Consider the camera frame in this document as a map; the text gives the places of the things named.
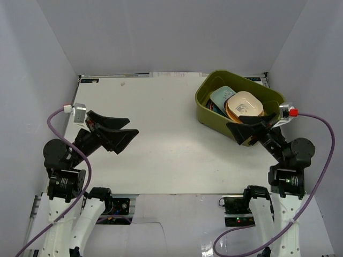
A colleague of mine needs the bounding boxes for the cream panda square dish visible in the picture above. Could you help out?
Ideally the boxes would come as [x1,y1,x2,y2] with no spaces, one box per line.
[225,91,264,118]

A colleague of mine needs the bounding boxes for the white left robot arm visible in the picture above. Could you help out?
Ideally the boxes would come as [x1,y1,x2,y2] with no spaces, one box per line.
[38,110,139,256]

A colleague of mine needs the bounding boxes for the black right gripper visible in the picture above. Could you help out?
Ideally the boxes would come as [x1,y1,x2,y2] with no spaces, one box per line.
[226,111,287,164]

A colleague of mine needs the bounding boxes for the orange woven round plate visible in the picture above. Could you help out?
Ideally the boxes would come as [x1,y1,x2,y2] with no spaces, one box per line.
[225,103,265,124]

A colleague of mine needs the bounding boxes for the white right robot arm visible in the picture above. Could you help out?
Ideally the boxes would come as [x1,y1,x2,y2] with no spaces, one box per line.
[226,114,315,256]

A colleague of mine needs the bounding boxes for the white papers at back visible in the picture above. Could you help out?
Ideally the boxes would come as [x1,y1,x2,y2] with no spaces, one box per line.
[149,72,209,78]

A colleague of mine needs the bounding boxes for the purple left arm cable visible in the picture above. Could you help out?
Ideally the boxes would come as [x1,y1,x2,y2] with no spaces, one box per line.
[14,107,93,257]

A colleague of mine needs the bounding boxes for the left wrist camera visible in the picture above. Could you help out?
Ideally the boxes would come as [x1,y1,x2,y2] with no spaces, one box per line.
[63,103,87,126]

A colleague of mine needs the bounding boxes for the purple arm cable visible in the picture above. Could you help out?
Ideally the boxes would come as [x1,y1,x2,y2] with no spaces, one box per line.
[14,107,93,257]
[213,112,335,257]

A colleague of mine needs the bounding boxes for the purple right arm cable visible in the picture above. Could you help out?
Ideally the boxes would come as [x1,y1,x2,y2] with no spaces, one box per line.
[213,112,335,257]

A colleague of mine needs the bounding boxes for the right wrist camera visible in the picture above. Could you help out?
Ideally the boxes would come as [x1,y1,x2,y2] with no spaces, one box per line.
[272,102,299,128]

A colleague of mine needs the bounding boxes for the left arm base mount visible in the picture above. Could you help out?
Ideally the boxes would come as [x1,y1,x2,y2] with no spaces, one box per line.
[96,197,136,225]

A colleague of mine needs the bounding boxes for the olive green plastic bin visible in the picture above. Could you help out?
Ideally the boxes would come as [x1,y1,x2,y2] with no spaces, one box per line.
[195,70,285,140]

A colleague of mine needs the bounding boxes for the mint green divided tray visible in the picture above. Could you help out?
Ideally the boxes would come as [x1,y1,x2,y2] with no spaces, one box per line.
[210,86,236,112]

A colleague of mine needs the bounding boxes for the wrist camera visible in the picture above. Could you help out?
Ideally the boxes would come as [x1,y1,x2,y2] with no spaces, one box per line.
[272,102,299,128]
[63,103,87,126]

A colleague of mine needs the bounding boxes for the dark striped rim plate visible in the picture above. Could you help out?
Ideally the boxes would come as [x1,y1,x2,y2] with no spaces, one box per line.
[206,99,215,110]

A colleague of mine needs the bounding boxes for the teal scalloped plate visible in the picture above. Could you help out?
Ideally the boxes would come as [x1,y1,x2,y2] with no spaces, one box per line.
[210,102,227,117]

